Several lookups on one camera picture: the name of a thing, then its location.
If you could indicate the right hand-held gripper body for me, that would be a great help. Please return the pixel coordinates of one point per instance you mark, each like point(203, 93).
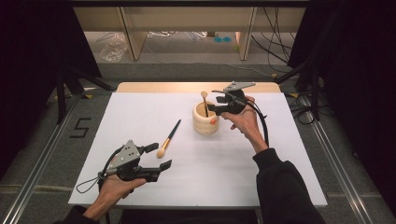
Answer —
point(233, 102)

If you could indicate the aluminium floor rail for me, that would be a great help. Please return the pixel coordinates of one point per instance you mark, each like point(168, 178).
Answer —
point(339, 174)
point(37, 174)

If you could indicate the person's left hand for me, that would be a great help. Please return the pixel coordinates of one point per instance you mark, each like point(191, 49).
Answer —
point(113, 188)

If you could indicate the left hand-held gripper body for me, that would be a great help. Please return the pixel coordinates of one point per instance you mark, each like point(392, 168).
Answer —
point(126, 157)

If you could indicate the person's right hand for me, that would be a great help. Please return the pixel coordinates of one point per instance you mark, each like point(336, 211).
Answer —
point(246, 123)

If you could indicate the black metal stand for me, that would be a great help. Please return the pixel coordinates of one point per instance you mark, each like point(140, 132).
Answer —
point(60, 93)
point(314, 93)

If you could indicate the blue plastic object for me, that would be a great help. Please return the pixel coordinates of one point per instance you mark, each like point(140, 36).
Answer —
point(222, 39)

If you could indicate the large gold-ferrule makeup brush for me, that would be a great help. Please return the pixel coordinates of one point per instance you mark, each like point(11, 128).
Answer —
point(166, 143)

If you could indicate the yellow tape piece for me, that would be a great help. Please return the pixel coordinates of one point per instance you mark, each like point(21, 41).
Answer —
point(88, 96)
point(293, 95)

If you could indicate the black curtain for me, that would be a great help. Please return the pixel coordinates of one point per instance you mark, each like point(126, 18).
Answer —
point(31, 62)
point(358, 62)

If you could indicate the wooden table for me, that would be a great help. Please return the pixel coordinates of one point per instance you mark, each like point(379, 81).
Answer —
point(171, 87)

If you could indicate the clear plastic bag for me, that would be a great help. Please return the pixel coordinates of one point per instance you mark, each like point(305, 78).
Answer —
point(113, 49)

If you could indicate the cream ribbed wooden brush holder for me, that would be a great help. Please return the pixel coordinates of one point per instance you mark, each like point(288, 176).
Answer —
point(205, 126)

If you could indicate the small thin makeup brush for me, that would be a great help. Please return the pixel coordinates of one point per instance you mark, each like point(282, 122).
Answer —
point(204, 94)

